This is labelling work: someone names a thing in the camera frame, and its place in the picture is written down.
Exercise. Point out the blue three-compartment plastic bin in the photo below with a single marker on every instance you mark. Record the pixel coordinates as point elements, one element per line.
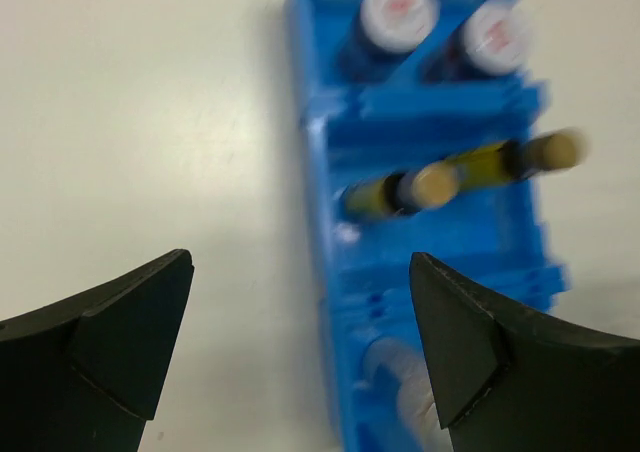
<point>357,125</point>

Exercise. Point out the gold-cap yellow bottle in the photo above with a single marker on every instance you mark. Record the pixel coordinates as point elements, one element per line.
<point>512,161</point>
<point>402,194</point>

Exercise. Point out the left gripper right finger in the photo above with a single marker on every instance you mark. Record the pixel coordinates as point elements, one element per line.
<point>507,377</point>

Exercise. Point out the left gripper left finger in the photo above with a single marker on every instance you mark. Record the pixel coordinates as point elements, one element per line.
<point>86,373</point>

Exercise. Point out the silver-cap shaker bottle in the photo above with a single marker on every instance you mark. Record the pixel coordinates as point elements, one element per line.
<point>398,372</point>

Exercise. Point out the white-lid spice jar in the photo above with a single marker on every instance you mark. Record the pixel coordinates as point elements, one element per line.
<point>494,41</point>
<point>383,35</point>

